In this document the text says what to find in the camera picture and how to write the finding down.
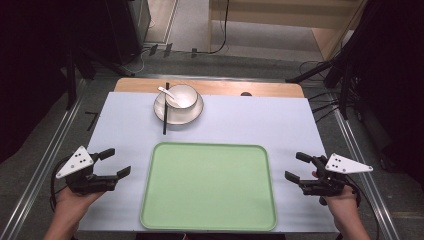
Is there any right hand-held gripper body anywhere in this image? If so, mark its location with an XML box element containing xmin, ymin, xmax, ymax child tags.
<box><xmin>299</xmin><ymin>153</ymin><xmax>374</xmax><ymax>197</ymax></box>

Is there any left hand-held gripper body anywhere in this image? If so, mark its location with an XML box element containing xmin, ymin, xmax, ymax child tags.
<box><xmin>55</xmin><ymin>145</ymin><xmax>119</xmax><ymax>195</ymax></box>

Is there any person's right hand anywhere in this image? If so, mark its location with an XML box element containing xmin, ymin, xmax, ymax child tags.
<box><xmin>321</xmin><ymin>184</ymin><xmax>361</xmax><ymax>229</ymax></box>

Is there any person's left hand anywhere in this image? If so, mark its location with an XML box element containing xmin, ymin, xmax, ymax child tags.
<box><xmin>54</xmin><ymin>186</ymin><xmax>105</xmax><ymax>230</ymax></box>

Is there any white table mat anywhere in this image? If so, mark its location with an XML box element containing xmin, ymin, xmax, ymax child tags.
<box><xmin>78</xmin><ymin>92</ymin><xmax>339</xmax><ymax>233</ymax></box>

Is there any black chopstick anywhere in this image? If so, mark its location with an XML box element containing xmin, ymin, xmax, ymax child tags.
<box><xmin>162</xmin><ymin>82</ymin><xmax>171</xmax><ymax>136</ymax></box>

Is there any black metal stand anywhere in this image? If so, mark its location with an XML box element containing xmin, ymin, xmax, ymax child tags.
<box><xmin>285</xmin><ymin>0</ymin><xmax>364</xmax><ymax>121</ymax></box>
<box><xmin>64</xmin><ymin>46</ymin><xmax>135</xmax><ymax>112</ymax></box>

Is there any white ceramic plate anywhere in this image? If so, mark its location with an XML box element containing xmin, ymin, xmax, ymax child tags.
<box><xmin>153</xmin><ymin>89</ymin><xmax>205</xmax><ymax>126</ymax></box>

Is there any light green plastic tray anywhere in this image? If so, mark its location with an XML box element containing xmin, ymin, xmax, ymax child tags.
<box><xmin>139</xmin><ymin>142</ymin><xmax>278</xmax><ymax>232</ymax></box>

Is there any white ceramic spoon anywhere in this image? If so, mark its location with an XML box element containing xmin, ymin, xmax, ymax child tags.
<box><xmin>157</xmin><ymin>85</ymin><xmax>183</xmax><ymax>108</ymax></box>

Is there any white ceramic bowl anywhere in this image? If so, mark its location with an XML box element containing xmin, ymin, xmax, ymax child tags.
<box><xmin>165</xmin><ymin>83</ymin><xmax>200</xmax><ymax>112</ymax></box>

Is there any wooden table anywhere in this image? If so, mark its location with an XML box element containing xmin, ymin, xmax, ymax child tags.
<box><xmin>114</xmin><ymin>77</ymin><xmax>305</xmax><ymax>99</ymax></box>

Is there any dark cabinet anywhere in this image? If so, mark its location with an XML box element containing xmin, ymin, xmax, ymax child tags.
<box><xmin>105</xmin><ymin>0</ymin><xmax>152</xmax><ymax>65</ymax></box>

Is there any light wooden furniture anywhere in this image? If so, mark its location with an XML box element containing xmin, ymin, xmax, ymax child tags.
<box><xmin>208</xmin><ymin>0</ymin><xmax>368</xmax><ymax>62</ymax></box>

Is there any aluminium floor rail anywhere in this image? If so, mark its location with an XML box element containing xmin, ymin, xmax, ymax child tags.
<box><xmin>328</xmin><ymin>90</ymin><xmax>402</xmax><ymax>240</ymax></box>
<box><xmin>0</xmin><ymin>79</ymin><xmax>88</xmax><ymax>240</ymax></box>

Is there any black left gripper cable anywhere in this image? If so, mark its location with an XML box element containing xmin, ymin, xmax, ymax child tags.
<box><xmin>49</xmin><ymin>155</ymin><xmax>73</xmax><ymax>212</ymax></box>

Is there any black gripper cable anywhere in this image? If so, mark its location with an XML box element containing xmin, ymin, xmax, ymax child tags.
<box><xmin>346</xmin><ymin>175</ymin><xmax>382</xmax><ymax>240</ymax></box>
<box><xmin>49</xmin><ymin>155</ymin><xmax>73</xmax><ymax>212</ymax></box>

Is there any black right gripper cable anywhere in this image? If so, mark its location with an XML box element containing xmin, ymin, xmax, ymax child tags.
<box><xmin>346</xmin><ymin>175</ymin><xmax>382</xmax><ymax>240</ymax></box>

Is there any bundle of black floor cables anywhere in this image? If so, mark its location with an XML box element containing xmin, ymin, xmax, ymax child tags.
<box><xmin>298</xmin><ymin>59</ymin><xmax>361</xmax><ymax>124</ymax></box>

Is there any white floor cable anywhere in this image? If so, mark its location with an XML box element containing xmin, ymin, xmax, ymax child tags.
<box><xmin>128</xmin><ymin>48</ymin><xmax>152</xmax><ymax>75</ymax></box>

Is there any black hanging cable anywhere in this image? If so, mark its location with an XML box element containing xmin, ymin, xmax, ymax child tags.
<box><xmin>191</xmin><ymin>0</ymin><xmax>231</xmax><ymax>56</ymax></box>

